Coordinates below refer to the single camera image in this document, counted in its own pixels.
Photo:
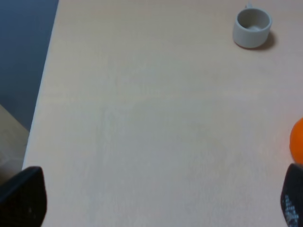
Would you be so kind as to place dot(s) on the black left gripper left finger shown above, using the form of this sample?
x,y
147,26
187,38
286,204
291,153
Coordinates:
x,y
23,199

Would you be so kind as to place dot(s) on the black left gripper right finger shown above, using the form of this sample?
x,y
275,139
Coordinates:
x,y
291,199

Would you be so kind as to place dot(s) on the orange mandarin fruit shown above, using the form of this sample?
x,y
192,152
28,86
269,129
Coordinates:
x,y
296,142

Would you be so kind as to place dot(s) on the beige ceramic cup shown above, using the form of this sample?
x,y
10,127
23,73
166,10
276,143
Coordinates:
x,y
251,27

